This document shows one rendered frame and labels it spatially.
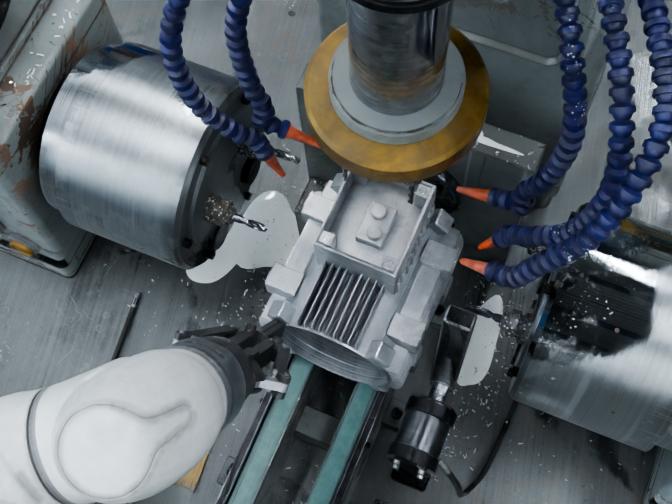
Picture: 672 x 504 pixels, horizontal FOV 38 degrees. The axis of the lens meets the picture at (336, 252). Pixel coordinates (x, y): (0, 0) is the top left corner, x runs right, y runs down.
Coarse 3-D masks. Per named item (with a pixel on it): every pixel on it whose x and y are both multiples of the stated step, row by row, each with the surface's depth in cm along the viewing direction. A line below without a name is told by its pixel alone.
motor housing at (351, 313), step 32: (320, 224) 120; (416, 256) 116; (320, 288) 112; (352, 288) 113; (384, 288) 113; (416, 288) 116; (320, 320) 112; (352, 320) 112; (384, 320) 114; (320, 352) 126; (352, 352) 126; (384, 384) 120
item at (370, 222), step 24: (360, 192) 115; (384, 192) 115; (408, 192) 115; (432, 192) 112; (336, 216) 114; (360, 216) 114; (384, 216) 112; (408, 216) 114; (336, 240) 113; (360, 240) 112; (384, 240) 112; (408, 240) 110; (336, 264) 113; (360, 264) 109; (384, 264) 109; (408, 264) 113
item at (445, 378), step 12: (456, 312) 95; (468, 312) 95; (444, 324) 96; (456, 324) 95; (468, 324) 95; (444, 336) 99; (456, 336) 98; (468, 336) 96; (444, 348) 103; (456, 348) 101; (444, 360) 107; (456, 360) 105; (432, 372) 114; (444, 372) 111; (456, 372) 109; (432, 384) 116; (444, 384) 116
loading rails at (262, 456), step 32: (256, 416) 125; (288, 416) 126; (320, 416) 133; (352, 416) 126; (384, 416) 135; (256, 448) 125; (288, 448) 133; (352, 448) 124; (224, 480) 133; (256, 480) 123; (320, 480) 123; (352, 480) 125
